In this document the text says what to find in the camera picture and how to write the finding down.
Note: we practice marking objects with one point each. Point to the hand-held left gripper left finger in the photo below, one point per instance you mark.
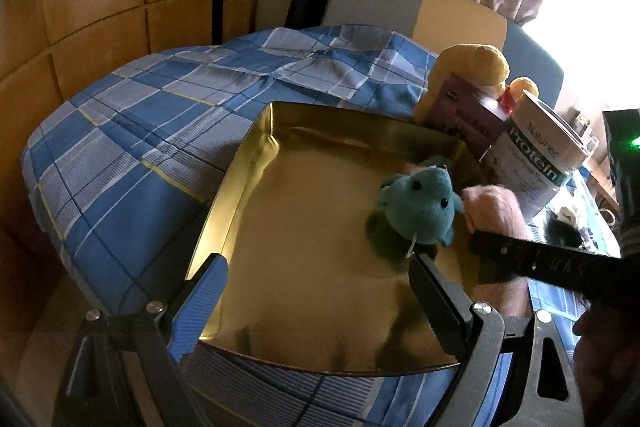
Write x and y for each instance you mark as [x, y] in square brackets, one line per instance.
[197, 307]

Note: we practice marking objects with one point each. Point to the clear plastic organizer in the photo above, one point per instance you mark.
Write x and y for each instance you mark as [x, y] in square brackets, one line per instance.
[584, 129]

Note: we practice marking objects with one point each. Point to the blue plaid blanket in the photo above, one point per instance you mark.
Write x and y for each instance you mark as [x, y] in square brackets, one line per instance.
[150, 117]

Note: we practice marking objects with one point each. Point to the person's right hand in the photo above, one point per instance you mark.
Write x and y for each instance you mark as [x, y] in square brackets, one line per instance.
[612, 357]

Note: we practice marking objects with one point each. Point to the yellow plush toy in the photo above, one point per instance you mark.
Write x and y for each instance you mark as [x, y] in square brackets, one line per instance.
[480, 62]

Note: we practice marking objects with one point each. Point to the gold metal tray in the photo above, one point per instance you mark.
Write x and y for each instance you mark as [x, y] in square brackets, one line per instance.
[310, 227]

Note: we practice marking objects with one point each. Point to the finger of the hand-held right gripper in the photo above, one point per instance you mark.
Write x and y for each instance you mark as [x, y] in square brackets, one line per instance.
[540, 259]

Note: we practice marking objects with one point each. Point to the pink fuzzy sock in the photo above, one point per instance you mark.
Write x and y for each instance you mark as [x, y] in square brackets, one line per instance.
[492, 212]

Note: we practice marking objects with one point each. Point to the wooden wardrobe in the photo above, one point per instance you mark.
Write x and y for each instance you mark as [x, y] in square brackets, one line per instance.
[100, 7]

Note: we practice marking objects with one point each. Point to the white powder can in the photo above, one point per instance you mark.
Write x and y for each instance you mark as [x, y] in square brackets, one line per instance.
[535, 162]

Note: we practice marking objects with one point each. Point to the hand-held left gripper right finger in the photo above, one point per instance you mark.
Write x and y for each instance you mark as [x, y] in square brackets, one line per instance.
[440, 307]

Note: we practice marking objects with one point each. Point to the teal plush toy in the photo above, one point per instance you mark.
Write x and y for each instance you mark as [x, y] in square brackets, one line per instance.
[420, 207]

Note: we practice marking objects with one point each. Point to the purple cardboard box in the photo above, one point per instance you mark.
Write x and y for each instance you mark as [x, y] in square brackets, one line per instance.
[462, 112]

